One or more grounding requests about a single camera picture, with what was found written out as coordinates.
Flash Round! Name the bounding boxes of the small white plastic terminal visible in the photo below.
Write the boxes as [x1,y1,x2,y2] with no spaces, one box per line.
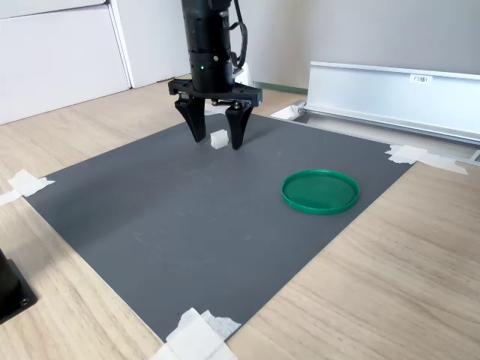
[209,129,230,150]

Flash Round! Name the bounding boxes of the round green lid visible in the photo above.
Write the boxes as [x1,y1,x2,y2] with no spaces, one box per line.
[280,169,361,217]

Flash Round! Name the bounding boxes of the white partition panel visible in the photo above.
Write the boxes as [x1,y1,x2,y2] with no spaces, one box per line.
[110,0,192,90]
[0,0,133,125]

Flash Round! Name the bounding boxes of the dark grey mat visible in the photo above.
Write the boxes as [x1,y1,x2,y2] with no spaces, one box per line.
[24,110,419,344]

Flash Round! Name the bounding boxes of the silver cable duct tray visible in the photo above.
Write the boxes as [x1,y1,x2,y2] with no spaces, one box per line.
[269,100,480,166]

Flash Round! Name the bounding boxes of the black camera cable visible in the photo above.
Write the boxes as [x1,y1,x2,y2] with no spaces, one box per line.
[224,0,249,71]

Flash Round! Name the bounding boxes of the white cable duct lid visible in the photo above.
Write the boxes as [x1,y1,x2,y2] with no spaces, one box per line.
[305,61,480,146]

